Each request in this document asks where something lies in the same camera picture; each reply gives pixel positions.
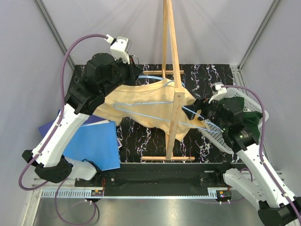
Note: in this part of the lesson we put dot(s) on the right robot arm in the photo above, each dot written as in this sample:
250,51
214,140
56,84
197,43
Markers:
275,203

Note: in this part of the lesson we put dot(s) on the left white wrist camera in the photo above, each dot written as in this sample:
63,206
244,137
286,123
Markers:
119,48

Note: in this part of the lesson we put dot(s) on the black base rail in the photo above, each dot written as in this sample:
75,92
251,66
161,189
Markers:
165,180

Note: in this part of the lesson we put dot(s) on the wooden hanger stand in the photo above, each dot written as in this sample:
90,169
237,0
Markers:
169,31

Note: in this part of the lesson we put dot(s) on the green and white t shirt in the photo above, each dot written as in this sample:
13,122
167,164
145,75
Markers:
241,126

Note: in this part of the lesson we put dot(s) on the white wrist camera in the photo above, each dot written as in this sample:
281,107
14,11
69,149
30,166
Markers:
119,48
219,91

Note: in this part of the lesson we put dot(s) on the white plastic basket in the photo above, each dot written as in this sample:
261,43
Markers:
217,138

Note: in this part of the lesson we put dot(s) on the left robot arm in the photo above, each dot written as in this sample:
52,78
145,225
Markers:
102,75

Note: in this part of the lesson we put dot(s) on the white slotted cable duct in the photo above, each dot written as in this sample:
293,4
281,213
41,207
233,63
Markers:
72,193

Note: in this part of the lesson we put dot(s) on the purple folder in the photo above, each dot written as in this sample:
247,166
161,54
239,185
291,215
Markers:
92,120

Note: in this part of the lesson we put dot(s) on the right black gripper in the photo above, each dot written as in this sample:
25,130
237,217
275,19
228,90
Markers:
202,104

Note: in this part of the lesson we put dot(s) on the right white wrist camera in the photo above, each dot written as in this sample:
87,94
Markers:
219,91

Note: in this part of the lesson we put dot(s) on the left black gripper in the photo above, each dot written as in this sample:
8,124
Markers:
133,70

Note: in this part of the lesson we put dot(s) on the light blue plastic hanger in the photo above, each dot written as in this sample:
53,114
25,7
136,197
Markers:
150,77

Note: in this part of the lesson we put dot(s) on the cream yellow t shirt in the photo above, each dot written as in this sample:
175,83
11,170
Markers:
149,105

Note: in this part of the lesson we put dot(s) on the black marbled mat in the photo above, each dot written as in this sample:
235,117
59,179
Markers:
138,141

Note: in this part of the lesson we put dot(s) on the blue folder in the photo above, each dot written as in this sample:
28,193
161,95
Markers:
96,142

